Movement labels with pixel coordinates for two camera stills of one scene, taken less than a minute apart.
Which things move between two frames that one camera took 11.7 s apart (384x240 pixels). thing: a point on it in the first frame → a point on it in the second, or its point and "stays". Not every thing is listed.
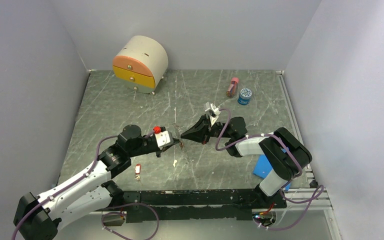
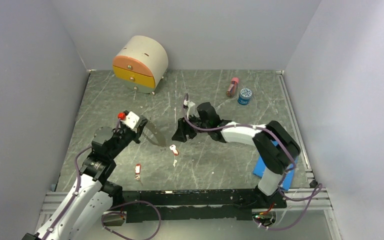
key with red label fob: x=137 y=171 stays
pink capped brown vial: x=232 y=91 stays
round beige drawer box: x=141 y=63 stays
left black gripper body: x=146 y=146 → x=124 y=137
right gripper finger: x=200 y=132 → x=183 y=128
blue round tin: x=245 y=95 stays
